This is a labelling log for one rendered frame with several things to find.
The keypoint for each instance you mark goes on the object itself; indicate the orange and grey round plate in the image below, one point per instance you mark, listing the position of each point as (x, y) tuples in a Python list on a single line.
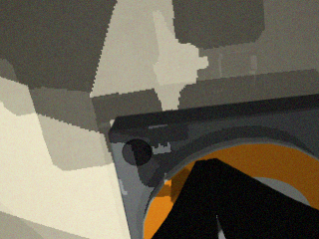
[(281, 165)]

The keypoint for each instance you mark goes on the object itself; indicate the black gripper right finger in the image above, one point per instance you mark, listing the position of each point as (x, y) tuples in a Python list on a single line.
[(248, 209)]

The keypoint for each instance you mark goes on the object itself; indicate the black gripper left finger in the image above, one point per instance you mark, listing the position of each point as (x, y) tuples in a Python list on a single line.
[(193, 215)]

